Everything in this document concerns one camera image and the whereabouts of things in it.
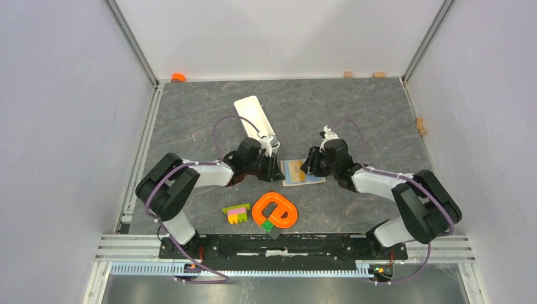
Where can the curved wooden piece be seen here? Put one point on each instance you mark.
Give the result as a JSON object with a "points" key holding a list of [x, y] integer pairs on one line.
{"points": [[420, 125]]}

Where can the small wooden block right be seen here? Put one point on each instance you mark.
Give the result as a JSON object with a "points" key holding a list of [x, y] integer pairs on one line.
{"points": [[379, 75]]}

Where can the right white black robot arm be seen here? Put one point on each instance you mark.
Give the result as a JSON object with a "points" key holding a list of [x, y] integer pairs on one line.
{"points": [[426, 208]]}

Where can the green toy brick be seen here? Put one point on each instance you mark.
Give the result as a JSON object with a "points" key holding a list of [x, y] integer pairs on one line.
{"points": [[267, 226]]}

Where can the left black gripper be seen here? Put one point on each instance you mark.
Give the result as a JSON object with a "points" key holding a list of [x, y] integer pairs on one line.
{"points": [[273, 171]]}

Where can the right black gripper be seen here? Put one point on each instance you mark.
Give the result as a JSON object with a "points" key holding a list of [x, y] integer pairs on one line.
{"points": [[311, 163]]}

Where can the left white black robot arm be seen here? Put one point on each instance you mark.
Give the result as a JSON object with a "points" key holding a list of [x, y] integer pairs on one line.
{"points": [[167, 187]]}

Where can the grey toy baseplate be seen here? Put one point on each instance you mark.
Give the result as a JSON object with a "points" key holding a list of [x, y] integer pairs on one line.
{"points": [[274, 232]]}

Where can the orange round cap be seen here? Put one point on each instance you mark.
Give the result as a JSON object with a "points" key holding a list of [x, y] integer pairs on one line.
{"points": [[178, 77]]}

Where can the tan credit card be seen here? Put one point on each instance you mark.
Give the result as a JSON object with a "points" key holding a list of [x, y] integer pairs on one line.
{"points": [[293, 173]]}

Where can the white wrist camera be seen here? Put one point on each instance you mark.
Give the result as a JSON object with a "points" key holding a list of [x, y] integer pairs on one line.
{"points": [[327, 135], [269, 144]]}

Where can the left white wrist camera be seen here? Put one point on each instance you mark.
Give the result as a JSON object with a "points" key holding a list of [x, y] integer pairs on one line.
{"points": [[269, 144]]}

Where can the green pink yellow brick stack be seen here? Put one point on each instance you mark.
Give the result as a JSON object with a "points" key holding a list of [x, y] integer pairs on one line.
{"points": [[237, 214]]}

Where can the white slotted cable duct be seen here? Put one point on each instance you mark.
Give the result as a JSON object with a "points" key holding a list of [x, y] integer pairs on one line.
{"points": [[183, 269]]}

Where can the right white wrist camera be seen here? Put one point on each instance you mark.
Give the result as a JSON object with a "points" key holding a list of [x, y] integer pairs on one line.
{"points": [[327, 135]]}

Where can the orange curved toy track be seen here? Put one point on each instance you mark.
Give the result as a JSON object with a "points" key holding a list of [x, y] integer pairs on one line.
{"points": [[283, 216]]}

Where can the white rectangular tray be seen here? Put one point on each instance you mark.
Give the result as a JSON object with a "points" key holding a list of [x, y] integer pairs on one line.
{"points": [[251, 109]]}

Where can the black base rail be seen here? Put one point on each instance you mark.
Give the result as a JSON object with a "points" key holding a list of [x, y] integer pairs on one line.
{"points": [[289, 251]]}

